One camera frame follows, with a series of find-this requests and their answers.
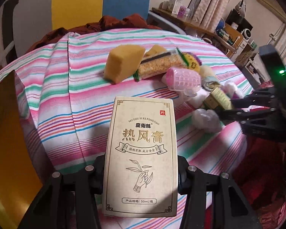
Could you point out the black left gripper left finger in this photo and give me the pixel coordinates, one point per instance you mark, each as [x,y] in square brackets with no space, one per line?
[64,194]

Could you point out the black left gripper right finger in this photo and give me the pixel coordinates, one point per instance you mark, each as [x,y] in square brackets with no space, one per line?
[230,207]

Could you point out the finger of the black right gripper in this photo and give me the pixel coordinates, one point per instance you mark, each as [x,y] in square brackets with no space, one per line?
[259,100]
[255,117]

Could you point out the small green beige box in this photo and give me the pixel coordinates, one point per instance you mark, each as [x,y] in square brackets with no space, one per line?
[217,100]

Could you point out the clear plastic bag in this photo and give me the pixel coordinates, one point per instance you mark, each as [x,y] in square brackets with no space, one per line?
[206,120]

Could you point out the cream towel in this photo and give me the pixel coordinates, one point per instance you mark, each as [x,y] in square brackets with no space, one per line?
[209,80]

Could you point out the pink mesh plastic item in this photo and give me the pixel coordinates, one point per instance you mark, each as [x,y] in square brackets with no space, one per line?
[182,80]

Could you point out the beige ointment box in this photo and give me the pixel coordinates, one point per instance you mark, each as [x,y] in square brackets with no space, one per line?
[141,163]

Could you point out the cracker snack pack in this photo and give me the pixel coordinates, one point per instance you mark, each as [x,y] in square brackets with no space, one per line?
[159,64]

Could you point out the thick yellow sponge block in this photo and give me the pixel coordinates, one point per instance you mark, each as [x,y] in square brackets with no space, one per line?
[122,62]

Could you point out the red fabric at right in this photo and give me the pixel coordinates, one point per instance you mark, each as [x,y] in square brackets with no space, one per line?
[261,176]

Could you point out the gold metal tray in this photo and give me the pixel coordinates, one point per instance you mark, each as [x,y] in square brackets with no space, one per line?
[19,182]

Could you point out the wooden desk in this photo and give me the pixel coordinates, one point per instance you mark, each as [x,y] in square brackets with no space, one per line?
[186,24]

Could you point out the beige patterned curtain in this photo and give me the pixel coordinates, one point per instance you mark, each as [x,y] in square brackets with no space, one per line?
[207,13]

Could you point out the striped pink green bedsheet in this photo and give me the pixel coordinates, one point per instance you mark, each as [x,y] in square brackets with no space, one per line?
[65,104]

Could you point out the grey chair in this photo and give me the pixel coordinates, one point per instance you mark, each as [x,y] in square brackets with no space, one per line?
[164,24]

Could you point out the white carton on desk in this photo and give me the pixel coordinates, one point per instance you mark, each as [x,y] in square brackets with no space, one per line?
[174,6]

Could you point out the rust red blanket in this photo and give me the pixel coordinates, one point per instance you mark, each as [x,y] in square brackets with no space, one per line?
[105,23]

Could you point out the tricolour headboard cushion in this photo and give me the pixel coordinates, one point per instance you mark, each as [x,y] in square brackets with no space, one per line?
[33,19]

